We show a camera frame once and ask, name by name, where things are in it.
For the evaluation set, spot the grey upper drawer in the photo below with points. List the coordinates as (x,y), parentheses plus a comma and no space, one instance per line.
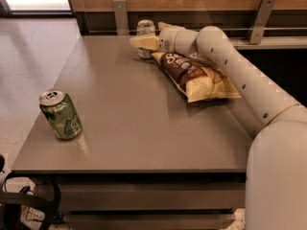
(150,197)

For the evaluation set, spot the grey lower drawer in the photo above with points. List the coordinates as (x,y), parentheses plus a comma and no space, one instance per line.
(150,222)

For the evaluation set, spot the black chair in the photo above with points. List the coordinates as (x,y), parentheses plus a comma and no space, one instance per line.
(11,203)

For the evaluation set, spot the grey drawer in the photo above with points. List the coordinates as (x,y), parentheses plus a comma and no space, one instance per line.
(150,197)
(150,222)

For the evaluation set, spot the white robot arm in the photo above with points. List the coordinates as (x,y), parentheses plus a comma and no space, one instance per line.
(276,179)

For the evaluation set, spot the metal wall bracket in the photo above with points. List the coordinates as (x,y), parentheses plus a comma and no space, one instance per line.
(261,18)
(121,17)

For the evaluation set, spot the green soda can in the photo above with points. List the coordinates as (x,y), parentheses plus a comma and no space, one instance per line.
(61,114)

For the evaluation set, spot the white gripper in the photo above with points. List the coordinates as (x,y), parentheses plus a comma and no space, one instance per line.
(166,39)

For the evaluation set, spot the left metal wall bracket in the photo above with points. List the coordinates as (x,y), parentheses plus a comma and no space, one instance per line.
(121,17)

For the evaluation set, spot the white green 7up can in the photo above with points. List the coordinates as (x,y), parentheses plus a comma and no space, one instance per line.
(145,27)

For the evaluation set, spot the right metal wall bracket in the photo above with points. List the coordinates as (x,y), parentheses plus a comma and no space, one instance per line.
(261,18)

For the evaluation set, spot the brown yellow chip bag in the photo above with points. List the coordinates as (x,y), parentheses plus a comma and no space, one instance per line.
(196,81)

